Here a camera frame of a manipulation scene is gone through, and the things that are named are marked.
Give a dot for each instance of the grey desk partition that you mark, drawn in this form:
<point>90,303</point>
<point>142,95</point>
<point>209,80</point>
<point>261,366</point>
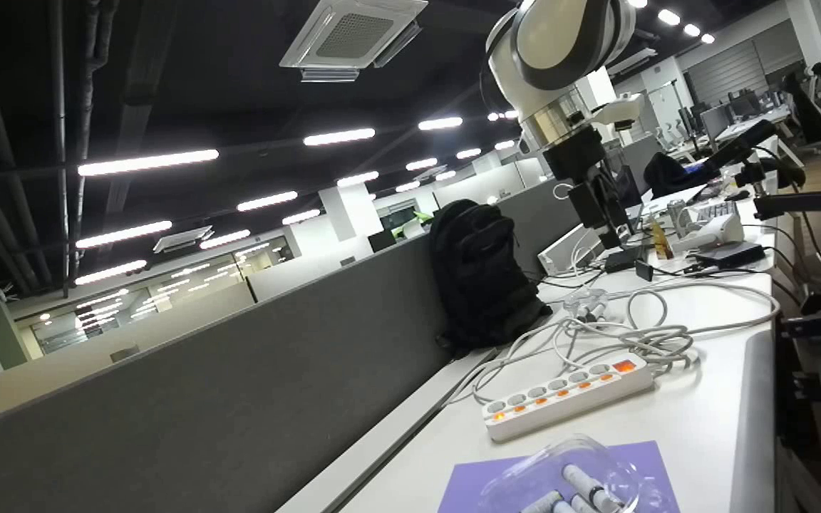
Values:
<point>239,400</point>

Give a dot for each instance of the small amber bottle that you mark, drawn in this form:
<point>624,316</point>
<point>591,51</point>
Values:
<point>660,239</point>

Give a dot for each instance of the clear glass bowl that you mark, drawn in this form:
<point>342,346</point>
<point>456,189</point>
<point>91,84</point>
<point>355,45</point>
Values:
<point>562,459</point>

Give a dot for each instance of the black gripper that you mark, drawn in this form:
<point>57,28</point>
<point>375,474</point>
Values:
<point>597,194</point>

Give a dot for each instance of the grey marker pen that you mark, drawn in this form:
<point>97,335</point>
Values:
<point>584,484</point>
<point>544,503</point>

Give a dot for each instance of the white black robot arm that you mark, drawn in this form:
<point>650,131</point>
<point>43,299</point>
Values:
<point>557,43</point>

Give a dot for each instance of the long ceiling tube light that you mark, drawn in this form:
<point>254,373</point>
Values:
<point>336,138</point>
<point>440,124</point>
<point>145,159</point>
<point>108,271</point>
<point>122,235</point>
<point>265,199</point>

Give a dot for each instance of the white box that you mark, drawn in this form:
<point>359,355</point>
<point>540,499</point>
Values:
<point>571,248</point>

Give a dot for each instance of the white ceiling air conditioner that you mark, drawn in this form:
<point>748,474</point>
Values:
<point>348,35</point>

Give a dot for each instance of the flat black pad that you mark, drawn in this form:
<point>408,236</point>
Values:
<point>728,251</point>

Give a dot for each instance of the white power strip orange switches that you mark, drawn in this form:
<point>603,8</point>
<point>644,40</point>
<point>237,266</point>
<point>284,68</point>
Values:
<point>562,396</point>

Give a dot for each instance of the black backpack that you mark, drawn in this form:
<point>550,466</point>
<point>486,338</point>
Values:
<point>483,273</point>

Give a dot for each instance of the black office chair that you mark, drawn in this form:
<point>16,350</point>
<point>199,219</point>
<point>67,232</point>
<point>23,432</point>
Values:
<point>808,105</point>

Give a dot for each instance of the white grey device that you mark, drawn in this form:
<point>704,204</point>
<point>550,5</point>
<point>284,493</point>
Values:
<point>707,219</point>

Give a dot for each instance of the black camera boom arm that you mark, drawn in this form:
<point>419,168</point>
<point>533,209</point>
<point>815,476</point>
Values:
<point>811,199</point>

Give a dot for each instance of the black tilted stand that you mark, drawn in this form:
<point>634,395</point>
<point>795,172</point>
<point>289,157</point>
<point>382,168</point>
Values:
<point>748,147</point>

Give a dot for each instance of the purple mat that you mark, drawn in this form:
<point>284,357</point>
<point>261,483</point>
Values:
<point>653,474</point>

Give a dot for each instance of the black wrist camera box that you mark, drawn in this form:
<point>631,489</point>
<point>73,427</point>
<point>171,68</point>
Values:
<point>573,152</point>

